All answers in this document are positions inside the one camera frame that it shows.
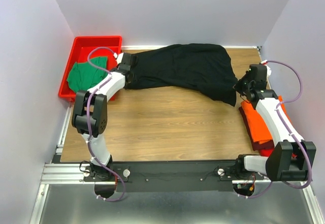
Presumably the black t shirt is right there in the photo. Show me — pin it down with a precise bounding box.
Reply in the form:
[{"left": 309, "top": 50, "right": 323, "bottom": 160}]
[{"left": 126, "top": 44, "right": 238, "bottom": 106}]

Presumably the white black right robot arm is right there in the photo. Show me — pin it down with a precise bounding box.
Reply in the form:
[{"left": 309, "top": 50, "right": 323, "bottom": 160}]
[{"left": 233, "top": 60, "right": 316, "bottom": 185}]

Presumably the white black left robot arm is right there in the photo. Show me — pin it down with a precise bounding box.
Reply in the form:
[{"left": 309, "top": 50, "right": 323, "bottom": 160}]
[{"left": 72, "top": 53, "right": 138, "bottom": 181}]

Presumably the green crumpled t shirt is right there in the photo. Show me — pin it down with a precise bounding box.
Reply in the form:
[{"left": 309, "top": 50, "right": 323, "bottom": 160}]
[{"left": 67, "top": 62, "right": 108, "bottom": 93}]

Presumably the red plastic bin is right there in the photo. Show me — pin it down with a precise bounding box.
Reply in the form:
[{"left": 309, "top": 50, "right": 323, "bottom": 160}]
[{"left": 58, "top": 36, "right": 122, "bottom": 103}]

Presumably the orange folded t shirt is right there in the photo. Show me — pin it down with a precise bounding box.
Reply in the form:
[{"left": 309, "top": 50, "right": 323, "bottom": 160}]
[{"left": 240, "top": 94, "right": 289, "bottom": 145}]

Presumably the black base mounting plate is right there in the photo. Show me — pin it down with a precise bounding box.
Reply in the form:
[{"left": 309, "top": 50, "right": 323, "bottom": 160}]
[{"left": 79, "top": 160, "right": 257, "bottom": 195}]

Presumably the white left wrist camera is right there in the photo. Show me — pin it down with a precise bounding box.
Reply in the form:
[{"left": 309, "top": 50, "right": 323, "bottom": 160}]
[{"left": 113, "top": 53, "right": 124, "bottom": 64}]

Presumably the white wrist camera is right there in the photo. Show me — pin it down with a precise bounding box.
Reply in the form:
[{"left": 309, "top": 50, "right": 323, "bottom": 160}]
[
  {"left": 113, "top": 53, "right": 124, "bottom": 64},
  {"left": 261, "top": 60, "right": 272, "bottom": 78}
]

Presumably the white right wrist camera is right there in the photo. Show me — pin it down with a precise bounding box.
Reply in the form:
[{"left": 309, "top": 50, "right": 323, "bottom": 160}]
[{"left": 261, "top": 60, "right": 272, "bottom": 78}]

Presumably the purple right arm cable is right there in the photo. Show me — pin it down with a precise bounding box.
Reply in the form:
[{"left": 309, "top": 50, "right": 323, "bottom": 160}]
[{"left": 237, "top": 60, "right": 313, "bottom": 200}]

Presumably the aluminium frame rail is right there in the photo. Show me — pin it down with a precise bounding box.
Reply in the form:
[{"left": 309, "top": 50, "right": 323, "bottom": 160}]
[{"left": 40, "top": 163, "right": 88, "bottom": 184}]

